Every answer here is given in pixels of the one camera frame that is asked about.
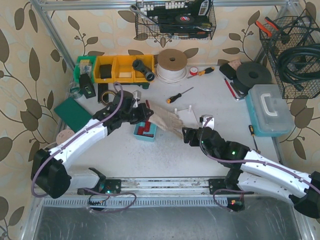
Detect beige work glove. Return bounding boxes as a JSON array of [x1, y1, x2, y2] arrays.
[[145, 100, 184, 139]]

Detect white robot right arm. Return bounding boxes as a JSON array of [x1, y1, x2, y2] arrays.
[[182, 127, 320, 219]]

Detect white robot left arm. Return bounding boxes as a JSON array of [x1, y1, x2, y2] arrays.
[[30, 90, 154, 199]]

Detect teal spring tray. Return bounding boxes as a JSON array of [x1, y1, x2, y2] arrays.
[[133, 121, 157, 143]]

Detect brown tape roll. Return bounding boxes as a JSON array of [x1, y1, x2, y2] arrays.
[[100, 90, 116, 106]]

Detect yellow storage bins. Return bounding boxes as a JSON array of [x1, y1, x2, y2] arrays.
[[93, 54, 155, 84]]

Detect black yellow precision screwdriver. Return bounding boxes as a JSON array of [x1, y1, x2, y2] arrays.
[[248, 124, 261, 154]]

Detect orange black small screwdriver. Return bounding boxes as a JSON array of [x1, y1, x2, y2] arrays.
[[166, 87, 194, 104]]

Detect black green device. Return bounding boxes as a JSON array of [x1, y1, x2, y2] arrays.
[[79, 73, 96, 99]]

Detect black box in bin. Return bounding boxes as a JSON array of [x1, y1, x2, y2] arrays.
[[99, 64, 112, 79]]

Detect black pipe fitting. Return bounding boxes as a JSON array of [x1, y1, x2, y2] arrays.
[[132, 59, 155, 82]]

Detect green notebook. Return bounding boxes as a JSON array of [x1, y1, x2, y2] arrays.
[[54, 97, 92, 133]]

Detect dark steel hex key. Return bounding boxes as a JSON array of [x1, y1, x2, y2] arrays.
[[230, 82, 246, 100]]

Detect glass jar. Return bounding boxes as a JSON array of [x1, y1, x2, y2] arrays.
[[69, 82, 83, 99]]

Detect green storage bin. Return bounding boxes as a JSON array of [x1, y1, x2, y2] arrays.
[[73, 56, 97, 83]]

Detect teal plastic toolbox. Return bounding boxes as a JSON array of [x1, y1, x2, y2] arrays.
[[245, 84, 295, 137]]

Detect red tape roll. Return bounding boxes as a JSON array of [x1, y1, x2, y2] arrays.
[[189, 66, 199, 76]]

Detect black rectangular case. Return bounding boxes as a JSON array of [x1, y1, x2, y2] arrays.
[[219, 63, 237, 80]]

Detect white peg base plate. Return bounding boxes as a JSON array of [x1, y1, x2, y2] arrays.
[[173, 105, 199, 129]]

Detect red handled hex key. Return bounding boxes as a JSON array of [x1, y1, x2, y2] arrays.
[[223, 77, 244, 102]]

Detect white cable spool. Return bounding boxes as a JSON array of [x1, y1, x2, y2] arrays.
[[156, 48, 188, 84]]

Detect yellow black handle screwdriver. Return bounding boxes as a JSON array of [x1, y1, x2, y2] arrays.
[[187, 67, 215, 79]]

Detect wire basket with tools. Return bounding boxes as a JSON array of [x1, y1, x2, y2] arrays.
[[129, 0, 216, 42]]

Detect wire basket with hoses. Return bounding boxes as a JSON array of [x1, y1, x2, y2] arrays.
[[254, 15, 320, 99]]

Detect orange handled pliers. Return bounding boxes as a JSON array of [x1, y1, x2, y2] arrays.
[[254, 16, 281, 37]]

